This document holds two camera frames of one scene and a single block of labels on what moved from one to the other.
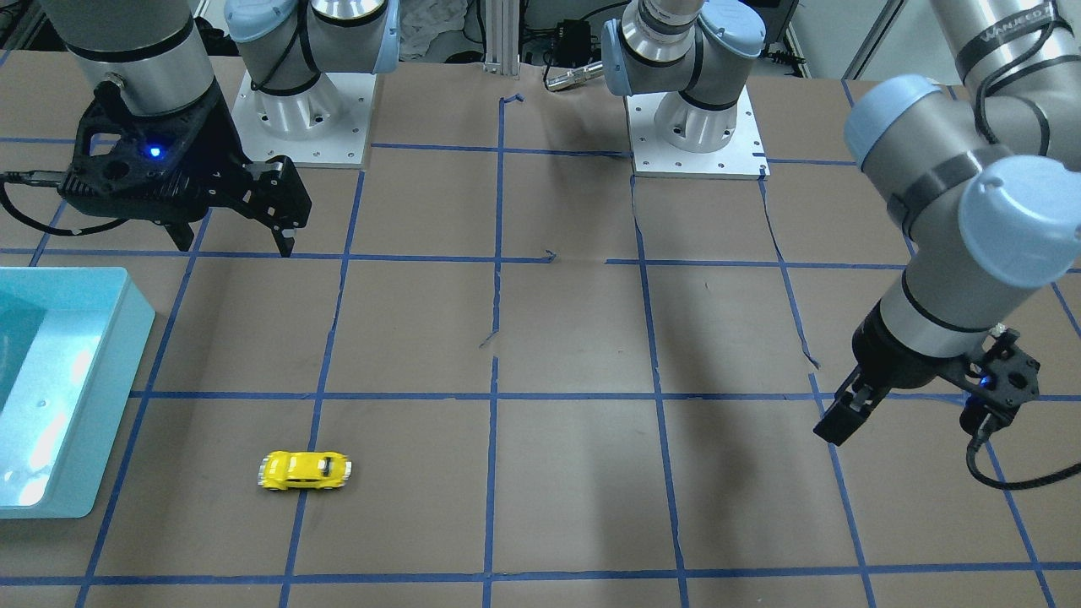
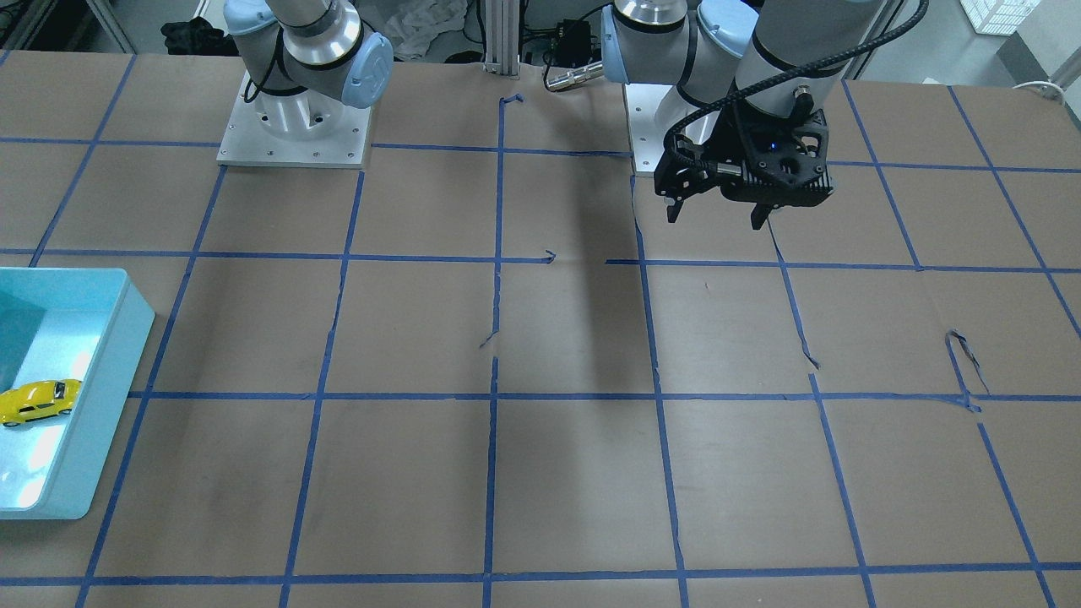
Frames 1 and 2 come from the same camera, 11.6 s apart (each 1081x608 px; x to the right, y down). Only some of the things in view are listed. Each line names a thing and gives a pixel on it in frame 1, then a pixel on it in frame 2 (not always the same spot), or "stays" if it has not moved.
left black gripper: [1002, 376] -> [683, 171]
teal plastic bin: [73, 344] stays
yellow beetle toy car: [322, 469] -> [37, 399]
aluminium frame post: [502, 36] stays
